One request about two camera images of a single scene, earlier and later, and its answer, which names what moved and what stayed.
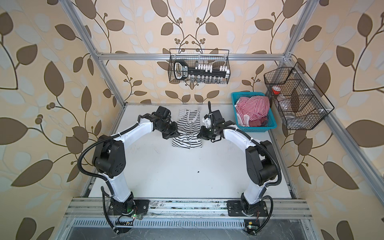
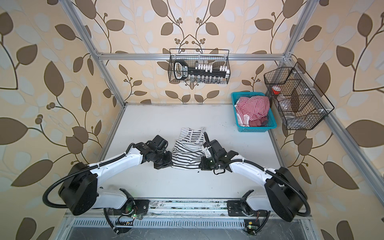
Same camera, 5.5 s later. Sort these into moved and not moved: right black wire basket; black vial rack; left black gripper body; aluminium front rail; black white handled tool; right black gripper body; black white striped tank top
Moved: right black gripper body; left black gripper body; black white striped tank top
Not moved: right black wire basket; black white handled tool; aluminium front rail; black vial rack
